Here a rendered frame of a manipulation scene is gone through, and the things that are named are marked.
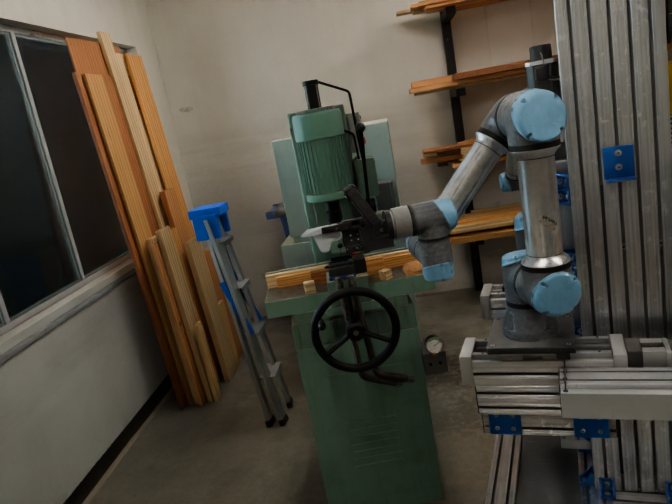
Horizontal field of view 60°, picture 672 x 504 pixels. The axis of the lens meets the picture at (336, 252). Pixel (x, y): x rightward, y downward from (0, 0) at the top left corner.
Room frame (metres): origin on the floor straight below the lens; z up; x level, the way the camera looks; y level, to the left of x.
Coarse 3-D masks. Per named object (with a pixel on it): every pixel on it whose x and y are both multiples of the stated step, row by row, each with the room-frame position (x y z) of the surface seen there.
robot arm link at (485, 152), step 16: (480, 128) 1.49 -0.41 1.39; (496, 128) 1.45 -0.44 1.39; (480, 144) 1.47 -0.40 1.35; (496, 144) 1.45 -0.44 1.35; (464, 160) 1.48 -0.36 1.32; (480, 160) 1.45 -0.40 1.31; (496, 160) 1.47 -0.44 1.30; (464, 176) 1.46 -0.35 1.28; (480, 176) 1.45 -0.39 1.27; (448, 192) 1.46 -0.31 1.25; (464, 192) 1.45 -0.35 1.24; (464, 208) 1.46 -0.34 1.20; (416, 240) 1.44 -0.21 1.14
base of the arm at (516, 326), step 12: (516, 312) 1.47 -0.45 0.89; (528, 312) 1.45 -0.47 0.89; (504, 324) 1.50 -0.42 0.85; (516, 324) 1.46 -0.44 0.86; (528, 324) 1.44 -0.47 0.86; (540, 324) 1.43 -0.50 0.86; (552, 324) 1.45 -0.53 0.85; (516, 336) 1.45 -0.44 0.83; (528, 336) 1.43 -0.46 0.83; (540, 336) 1.43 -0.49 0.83; (552, 336) 1.43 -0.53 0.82
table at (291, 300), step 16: (400, 272) 2.01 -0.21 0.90; (272, 288) 2.11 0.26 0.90; (288, 288) 2.07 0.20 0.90; (320, 288) 2.00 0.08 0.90; (384, 288) 1.94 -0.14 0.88; (400, 288) 1.94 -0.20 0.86; (416, 288) 1.94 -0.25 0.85; (432, 288) 1.94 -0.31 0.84; (272, 304) 1.94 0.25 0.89; (288, 304) 1.94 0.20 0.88; (304, 304) 1.94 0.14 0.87; (368, 304) 1.85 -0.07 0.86
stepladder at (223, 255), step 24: (192, 216) 2.79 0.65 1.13; (216, 216) 2.77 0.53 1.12; (216, 240) 2.77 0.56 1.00; (216, 264) 2.77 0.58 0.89; (240, 288) 2.94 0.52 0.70; (240, 312) 2.74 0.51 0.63; (240, 336) 2.76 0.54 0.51; (264, 336) 2.90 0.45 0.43; (264, 360) 2.78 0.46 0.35; (264, 408) 2.74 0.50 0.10; (288, 408) 2.89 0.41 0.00
